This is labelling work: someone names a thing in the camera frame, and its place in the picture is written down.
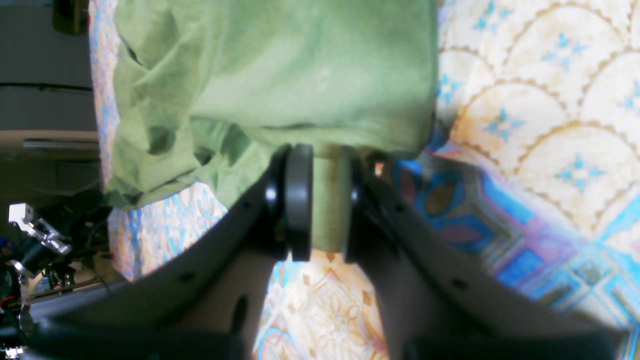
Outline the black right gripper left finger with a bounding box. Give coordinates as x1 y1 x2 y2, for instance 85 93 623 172
30 144 313 360

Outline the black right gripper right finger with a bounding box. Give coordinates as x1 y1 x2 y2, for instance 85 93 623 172
342 150 627 360

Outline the olive green t-shirt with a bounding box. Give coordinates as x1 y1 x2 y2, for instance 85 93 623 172
105 0 438 253

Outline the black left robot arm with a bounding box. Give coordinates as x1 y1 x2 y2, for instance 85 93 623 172
1 197 112 359

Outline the colourful patterned tablecloth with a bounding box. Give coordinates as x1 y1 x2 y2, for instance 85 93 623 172
89 0 639 360

